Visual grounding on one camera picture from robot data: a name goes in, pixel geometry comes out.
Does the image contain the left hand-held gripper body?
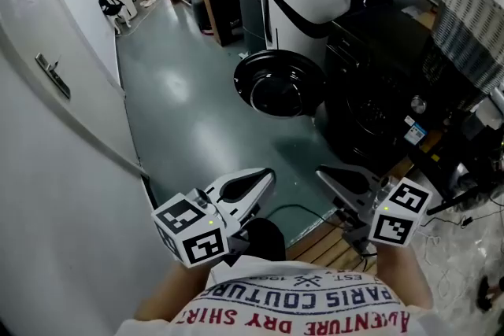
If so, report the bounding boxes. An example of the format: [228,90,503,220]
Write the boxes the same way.
[151,186,253,268]

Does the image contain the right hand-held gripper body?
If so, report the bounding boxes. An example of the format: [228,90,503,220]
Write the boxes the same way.
[342,175,433,253]

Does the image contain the round black washer door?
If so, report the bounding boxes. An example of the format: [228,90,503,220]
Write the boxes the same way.
[232,49,327,119]

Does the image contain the person's left forearm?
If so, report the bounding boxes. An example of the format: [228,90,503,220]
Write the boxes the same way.
[132,260,217,324]

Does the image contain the person's right forearm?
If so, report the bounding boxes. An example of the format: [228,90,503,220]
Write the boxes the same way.
[374,242,435,312]

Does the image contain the black washing machine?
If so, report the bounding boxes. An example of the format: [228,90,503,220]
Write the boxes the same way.
[323,7,473,178]

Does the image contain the white door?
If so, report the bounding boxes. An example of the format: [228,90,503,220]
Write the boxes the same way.
[0,0,149,180]

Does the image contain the person's black trousers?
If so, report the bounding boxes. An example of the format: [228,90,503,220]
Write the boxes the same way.
[239,217,287,263]

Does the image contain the wooden slat floor mat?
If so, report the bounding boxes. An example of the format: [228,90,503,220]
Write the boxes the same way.
[286,208,380,277]

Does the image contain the black metal stand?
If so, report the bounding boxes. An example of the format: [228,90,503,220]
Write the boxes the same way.
[407,145,504,217]

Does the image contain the person's white printed shirt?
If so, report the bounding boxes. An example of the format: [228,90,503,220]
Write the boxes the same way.
[116,254,448,336]

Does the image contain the grey trash bin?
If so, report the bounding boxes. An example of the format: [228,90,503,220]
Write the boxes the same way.
[183,0,214,33]

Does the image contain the striped woven laundry basket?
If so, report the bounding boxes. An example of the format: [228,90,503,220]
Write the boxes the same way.
[431,0,504,95]

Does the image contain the black backpack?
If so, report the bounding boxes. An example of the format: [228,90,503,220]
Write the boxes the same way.
[98,0,127,19]

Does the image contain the black floor cable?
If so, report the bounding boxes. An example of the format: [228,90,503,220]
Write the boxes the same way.
[267,203,340,227]

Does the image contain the thin white cable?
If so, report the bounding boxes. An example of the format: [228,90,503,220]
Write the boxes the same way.
[416,230,476,302]

